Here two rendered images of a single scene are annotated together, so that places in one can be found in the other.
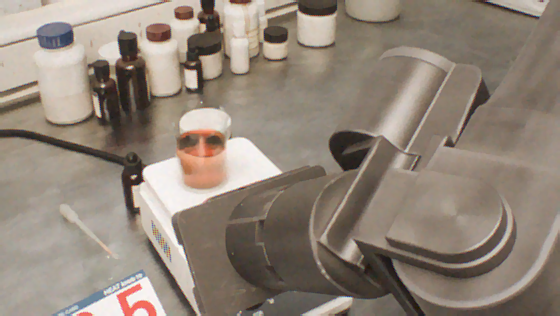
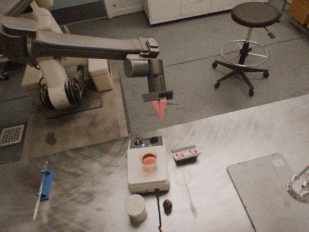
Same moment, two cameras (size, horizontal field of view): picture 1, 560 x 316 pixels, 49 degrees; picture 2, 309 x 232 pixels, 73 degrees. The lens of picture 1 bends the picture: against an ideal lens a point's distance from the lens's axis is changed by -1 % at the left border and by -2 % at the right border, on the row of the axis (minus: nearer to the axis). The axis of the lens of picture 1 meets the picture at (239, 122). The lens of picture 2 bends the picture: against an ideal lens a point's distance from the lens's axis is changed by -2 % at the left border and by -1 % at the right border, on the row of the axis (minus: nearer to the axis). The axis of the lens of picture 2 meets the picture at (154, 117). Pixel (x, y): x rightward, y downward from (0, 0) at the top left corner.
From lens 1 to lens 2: 0.78 m
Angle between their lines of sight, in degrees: 93
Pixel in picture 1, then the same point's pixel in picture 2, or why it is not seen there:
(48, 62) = not seen: outside the picture
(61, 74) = not seen: outside the picture
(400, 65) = (134, 61)
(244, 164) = (136, 168)
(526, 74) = (127, 47)
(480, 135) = (139, 47)
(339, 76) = not seen: outside the picture
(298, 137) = (93, 223)
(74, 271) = (194, 183)
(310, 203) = (159, 60)
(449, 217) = (152, 41)
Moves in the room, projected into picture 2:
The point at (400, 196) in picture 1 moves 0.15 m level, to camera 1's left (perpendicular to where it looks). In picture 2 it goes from (152, 48) to (198, 56)
